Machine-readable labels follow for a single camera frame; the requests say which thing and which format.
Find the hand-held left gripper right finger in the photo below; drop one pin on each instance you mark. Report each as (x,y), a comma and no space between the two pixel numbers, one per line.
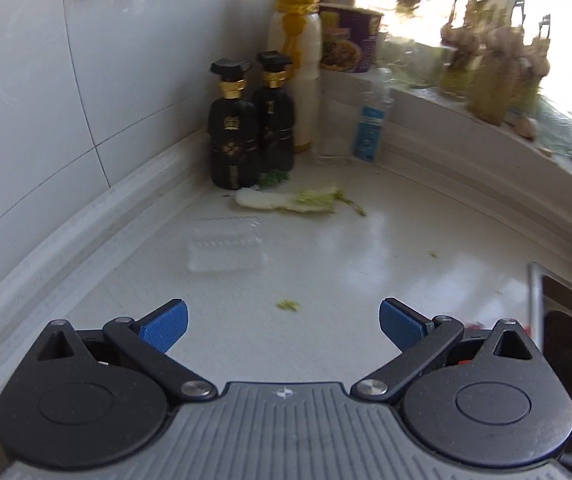
(399,322)

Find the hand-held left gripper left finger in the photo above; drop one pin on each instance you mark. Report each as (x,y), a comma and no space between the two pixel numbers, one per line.
(166,325)

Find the clear ribbed plastic tray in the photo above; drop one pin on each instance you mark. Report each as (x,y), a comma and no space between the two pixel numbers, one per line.
(226,247)

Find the white counter backsplash strip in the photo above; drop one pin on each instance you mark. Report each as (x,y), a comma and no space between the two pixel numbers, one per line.
(91,220)

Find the steel sink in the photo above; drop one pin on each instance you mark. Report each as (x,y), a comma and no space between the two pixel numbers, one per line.
(535,300)

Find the cabbage piece white stem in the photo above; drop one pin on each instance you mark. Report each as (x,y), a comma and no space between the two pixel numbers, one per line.
(266,200)

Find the small green leaf sprig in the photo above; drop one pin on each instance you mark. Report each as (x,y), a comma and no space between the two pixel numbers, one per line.
(273,178)

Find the clear bottle blue label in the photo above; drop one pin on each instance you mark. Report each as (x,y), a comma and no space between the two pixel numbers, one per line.
(368,132)

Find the clear plastic container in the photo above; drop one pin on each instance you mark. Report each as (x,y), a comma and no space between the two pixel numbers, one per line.
(336,135)

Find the black bottle gold collar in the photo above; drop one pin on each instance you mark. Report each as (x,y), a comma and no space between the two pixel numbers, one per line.
(233,130)
(276,120)

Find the white window sill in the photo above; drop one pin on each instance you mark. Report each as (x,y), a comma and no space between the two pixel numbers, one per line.
(430,110)

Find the loose garlic bulb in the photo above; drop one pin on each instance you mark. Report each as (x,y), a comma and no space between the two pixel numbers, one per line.
(525,127)

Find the white bottle yellow cap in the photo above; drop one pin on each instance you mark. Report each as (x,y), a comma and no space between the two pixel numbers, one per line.
(301,85)

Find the large garlic bunch in jar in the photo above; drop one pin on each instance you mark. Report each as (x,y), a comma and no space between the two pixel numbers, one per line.
(500,75)

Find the small garlic bunch in jar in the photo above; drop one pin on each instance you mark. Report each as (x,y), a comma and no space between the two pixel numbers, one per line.
(458,60)

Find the purple instant noodle cup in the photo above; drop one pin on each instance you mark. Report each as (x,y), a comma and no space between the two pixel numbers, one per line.
(345,45)

